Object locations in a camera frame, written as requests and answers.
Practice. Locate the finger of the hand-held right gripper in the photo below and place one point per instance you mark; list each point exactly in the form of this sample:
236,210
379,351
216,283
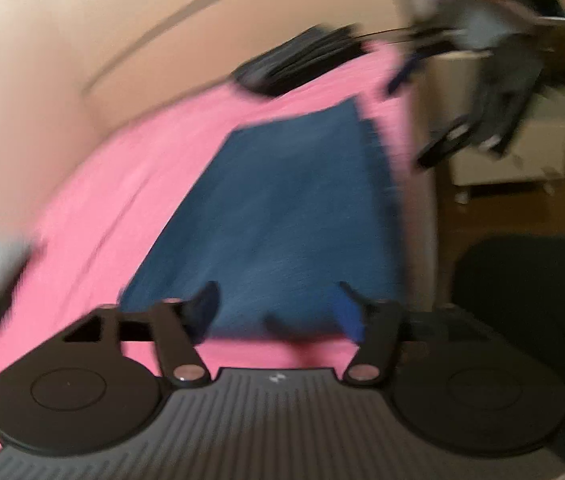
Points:
445,142
405,75

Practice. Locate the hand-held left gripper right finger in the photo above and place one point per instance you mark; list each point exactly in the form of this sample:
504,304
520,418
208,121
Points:
350,315

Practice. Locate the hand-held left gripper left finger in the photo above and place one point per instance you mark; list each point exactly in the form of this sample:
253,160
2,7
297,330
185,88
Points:
202,310

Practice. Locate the blue denim jeans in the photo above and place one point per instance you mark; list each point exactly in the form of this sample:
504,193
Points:
287,200

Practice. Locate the white wheeled cabinet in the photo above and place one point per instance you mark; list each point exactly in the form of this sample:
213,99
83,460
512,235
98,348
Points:
537,150

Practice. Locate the folded black pants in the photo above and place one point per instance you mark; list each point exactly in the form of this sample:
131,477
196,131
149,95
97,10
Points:
292,60

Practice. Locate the pink ribbed fleece blanket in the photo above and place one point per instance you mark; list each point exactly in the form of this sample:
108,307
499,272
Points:
112,200

